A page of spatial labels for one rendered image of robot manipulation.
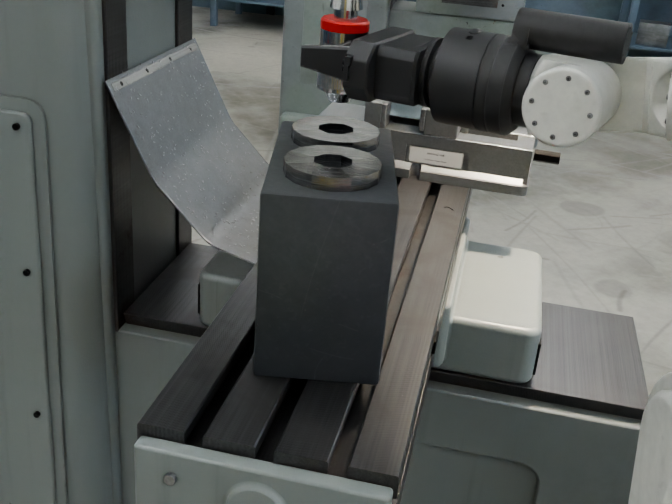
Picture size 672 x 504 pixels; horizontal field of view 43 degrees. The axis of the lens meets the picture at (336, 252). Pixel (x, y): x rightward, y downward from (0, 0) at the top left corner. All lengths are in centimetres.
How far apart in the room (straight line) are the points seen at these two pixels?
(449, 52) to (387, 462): 36
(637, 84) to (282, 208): 33
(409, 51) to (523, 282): 61
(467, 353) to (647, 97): 52
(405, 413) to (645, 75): 37
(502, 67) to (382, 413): 32
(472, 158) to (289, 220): 64
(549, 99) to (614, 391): 63
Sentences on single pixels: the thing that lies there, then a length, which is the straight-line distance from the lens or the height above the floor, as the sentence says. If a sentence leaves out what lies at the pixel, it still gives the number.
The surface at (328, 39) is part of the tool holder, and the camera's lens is 83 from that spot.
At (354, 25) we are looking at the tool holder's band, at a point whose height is 124.
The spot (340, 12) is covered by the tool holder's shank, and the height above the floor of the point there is 125.
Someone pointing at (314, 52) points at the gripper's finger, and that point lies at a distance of 83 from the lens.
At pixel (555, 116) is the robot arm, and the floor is 121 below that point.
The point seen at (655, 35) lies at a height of 32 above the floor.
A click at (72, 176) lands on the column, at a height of 97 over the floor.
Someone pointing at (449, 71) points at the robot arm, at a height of 122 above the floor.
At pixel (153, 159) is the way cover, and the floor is 99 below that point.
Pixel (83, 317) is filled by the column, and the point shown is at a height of 75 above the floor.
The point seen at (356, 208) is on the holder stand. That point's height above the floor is 111.
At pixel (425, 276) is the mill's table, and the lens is 103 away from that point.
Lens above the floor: 139
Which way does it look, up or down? 25 degrees down
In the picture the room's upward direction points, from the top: 5 degrees clockwise
